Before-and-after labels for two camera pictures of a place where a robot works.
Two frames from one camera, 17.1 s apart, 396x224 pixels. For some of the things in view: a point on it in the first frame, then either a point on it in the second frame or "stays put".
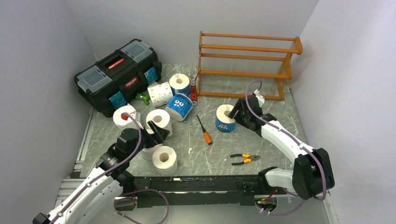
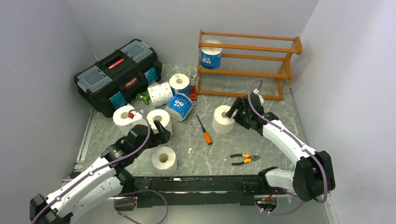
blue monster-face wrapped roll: [179, 107] stays put
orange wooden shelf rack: [245, 66] stays put
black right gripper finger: [234, 111] stays put
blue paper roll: [223, 123] to [210, 57]
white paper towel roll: [147, 153] to [222, 123]
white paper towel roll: [164, 160] stays put
